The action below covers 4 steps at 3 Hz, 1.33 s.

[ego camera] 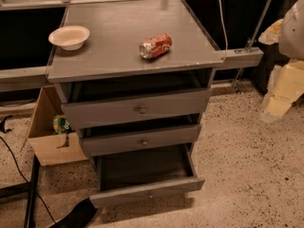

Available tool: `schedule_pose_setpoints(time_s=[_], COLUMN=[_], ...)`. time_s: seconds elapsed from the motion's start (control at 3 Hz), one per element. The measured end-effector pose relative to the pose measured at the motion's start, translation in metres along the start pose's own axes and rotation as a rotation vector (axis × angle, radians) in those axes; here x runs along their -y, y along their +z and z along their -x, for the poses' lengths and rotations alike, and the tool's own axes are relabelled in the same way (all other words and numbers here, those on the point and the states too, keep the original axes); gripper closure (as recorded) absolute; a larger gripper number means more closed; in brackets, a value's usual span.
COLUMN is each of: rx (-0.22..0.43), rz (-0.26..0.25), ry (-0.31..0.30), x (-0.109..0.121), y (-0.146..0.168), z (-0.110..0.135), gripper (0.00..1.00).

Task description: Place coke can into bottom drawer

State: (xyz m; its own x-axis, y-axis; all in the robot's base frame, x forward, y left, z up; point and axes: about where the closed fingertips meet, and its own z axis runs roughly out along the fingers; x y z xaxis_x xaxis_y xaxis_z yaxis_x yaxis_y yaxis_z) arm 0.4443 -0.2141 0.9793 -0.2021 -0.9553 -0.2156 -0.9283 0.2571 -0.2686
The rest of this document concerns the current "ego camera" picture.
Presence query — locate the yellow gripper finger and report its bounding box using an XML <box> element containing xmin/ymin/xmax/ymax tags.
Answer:
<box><xmin>260</xmin><ymin>60</ymin><xmax>304</xmax><ymax>123</ymax></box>
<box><xmin>258</xmin><ymin>19</ymin><xmax>283</xmax><ymax>46</ymax></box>

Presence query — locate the cardboard box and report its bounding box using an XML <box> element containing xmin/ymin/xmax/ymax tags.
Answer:
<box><xmin>28</xmin><ymin>85</ymin><xmax>86</xmax><ymax>166</ymax></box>

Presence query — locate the green chip bag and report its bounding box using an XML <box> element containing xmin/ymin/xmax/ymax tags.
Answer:
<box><xmin>53</xmin><ymin>115</ymin><xmax>70</xmax><ymax>134</ymax></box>

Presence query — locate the red coke can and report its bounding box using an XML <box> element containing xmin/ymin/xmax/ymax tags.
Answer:
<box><xmin>139</xmin><ymin>33</ymin><xmax>172</xmax><ymax>60</ymax></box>

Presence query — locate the black floor cable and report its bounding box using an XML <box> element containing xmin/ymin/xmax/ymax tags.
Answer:
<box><xmin>0</xmin><ymin>136</ymin><xmax>57</xmax><ymax>224</ymax></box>

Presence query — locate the grey drawer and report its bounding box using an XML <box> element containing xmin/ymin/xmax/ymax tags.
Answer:
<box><xmin>80</xmin><ymin>124</ymin><xmax>200</xmax><ymax>157</ymax></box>
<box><xmin>89</xmin><ymin>143</ymin><xmax>204</xmax><ymax>208</ymax></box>
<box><xmin>62</xmin><ymin>88</ymin><xmax>211</xmax><ymax>129</ymax></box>

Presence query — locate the white bowl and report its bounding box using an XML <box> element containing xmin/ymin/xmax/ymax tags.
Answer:
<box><xmin>48</xmin><ymin>26</ymin><xmax>90</xmax><ymax>51</ymax></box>

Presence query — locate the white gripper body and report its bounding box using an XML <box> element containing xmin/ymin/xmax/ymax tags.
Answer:
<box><xmin>278</xmin><ymin>0</ymin><xmax>304</xmax><ymax>60</ymax></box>

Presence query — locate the black metal floor bar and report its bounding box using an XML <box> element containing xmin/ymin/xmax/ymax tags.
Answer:
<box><xmin>0</xmin><ymin>157</ymin><xmax>40</xmax><ymax>228</ymax></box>

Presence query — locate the grey middle drawer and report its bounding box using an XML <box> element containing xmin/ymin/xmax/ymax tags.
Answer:
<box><xmin>80</xmin><ymin>124</ymin><xmax>200</xmax><ymax>157</ymax></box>

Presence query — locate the grey three-drawer cabinet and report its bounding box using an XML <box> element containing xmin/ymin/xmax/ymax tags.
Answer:
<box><xmin>47</xmin><ymin>0</ymin><xmax>224</xmax><ymax>209</ymax></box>

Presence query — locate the grey metal rail frame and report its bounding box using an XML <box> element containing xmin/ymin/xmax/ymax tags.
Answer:
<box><xmin>0</xmin><ymin>0</ymin><xmax>281</xmax><ymax>95</ymax></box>

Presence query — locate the white cable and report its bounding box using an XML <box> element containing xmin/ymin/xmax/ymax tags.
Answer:
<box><xmin>203</xmin><ymin>0</ymin><xmax>229</xmax><ymax>63</ymax></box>

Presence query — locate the grey bottom drawer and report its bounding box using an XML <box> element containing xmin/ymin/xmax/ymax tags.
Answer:
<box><xmin>89</xmin><ymin>143</ymin><xmax>204</xmax><ymax>208</ymax></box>

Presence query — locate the grey top drawer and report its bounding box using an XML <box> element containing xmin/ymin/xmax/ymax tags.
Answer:
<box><xmin>62</xmin><ymin>88</ymin><xmax>211</xmax><ymax>129</ymax></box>

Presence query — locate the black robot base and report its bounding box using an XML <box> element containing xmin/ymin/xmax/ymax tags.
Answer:
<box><xmin>48</xmin><ymin>198</ymin><xmax>97</xmax><ymax>228</ymax></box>

